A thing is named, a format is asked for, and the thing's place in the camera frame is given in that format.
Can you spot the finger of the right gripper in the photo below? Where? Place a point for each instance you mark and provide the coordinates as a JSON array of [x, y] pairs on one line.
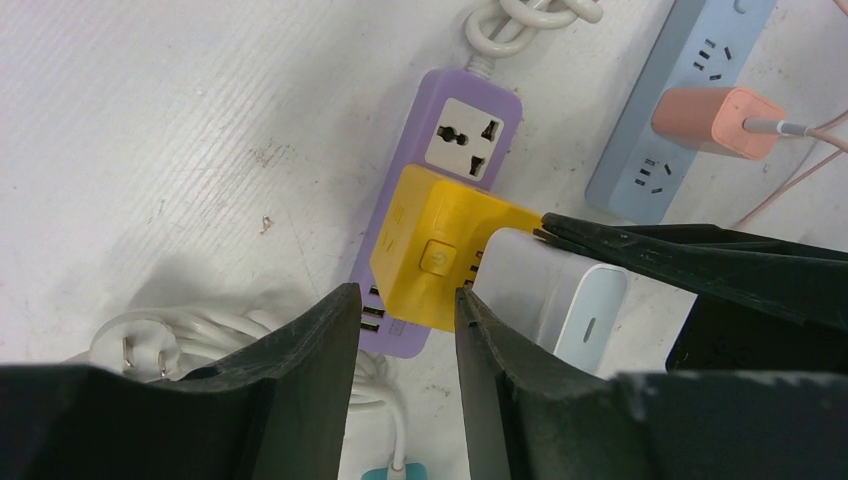
[[761, 303]]

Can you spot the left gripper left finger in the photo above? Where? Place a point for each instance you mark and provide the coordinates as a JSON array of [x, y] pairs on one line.
[[275, 409]]

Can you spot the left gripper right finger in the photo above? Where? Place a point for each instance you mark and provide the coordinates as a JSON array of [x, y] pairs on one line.
[[530, 415]]

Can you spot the small white wall charger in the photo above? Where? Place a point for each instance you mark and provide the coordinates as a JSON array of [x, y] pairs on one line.
[[565, 303]]

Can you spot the pink wall charger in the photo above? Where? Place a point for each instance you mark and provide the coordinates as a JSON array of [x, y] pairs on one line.
[[711, 119]]

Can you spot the yellow cube socket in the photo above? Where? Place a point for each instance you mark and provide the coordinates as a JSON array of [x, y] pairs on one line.
[[432, 241]]

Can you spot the light blue power strip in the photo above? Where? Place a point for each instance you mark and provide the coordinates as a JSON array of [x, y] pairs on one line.
[[701, 44]]

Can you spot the purple power strip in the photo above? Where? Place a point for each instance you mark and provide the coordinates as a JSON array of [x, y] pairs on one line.
[[460, 125]]

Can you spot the teal power strip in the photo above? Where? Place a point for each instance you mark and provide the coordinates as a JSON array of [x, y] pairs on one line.
[[410, 471]]

